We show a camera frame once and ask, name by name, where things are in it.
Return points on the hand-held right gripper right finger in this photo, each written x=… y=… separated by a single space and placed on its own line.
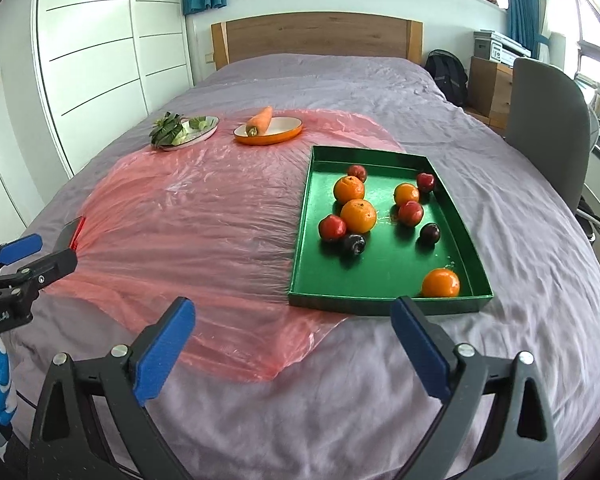
x=422 y=345

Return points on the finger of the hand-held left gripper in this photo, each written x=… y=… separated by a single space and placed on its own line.
x=55 y=265
x=22 y=247

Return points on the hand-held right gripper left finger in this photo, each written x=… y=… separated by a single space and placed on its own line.
x=165 y=345

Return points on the orange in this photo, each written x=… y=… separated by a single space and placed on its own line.
x=406 y=194
x=349 y=189
x=440 y=282
x=358 y=215

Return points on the green cardboard box tray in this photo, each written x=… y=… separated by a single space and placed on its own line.
x=395 y=265

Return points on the dark purple plum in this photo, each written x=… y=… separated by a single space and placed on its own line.
x=429 y=233
x=354 y=244

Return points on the red apple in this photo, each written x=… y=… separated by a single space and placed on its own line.
x=356 y=173
x=410 y=212
x=425 y=181
x=332 y=227

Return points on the smartphone in red case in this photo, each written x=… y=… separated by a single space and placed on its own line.
x=76 y=232

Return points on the white door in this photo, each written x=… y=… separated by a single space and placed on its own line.
x=0 y=185

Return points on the pink plastic sheet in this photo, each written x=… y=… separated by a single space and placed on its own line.
x=180 y=210

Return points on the white patterned plate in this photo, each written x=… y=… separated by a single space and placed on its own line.
x=205 y=132

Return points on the white wardrobe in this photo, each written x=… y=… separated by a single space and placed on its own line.
x=95 y=60

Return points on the carrot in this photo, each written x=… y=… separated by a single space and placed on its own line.
x=259 y=121

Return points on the orange rimmed plate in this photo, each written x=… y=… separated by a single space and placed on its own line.
x=285 y=127

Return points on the grey chair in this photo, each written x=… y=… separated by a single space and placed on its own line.
x=545 y=125

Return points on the wooden nightstand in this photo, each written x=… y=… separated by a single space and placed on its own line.
x=487 y=90

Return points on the black backpack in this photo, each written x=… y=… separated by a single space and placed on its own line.
x=447 y=75

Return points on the bed with purple sheet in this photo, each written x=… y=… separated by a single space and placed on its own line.
x=330 y=85

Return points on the white printer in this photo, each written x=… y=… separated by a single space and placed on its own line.
x=495 y=45

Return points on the wooden headboard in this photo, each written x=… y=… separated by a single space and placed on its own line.
x=320 y=35

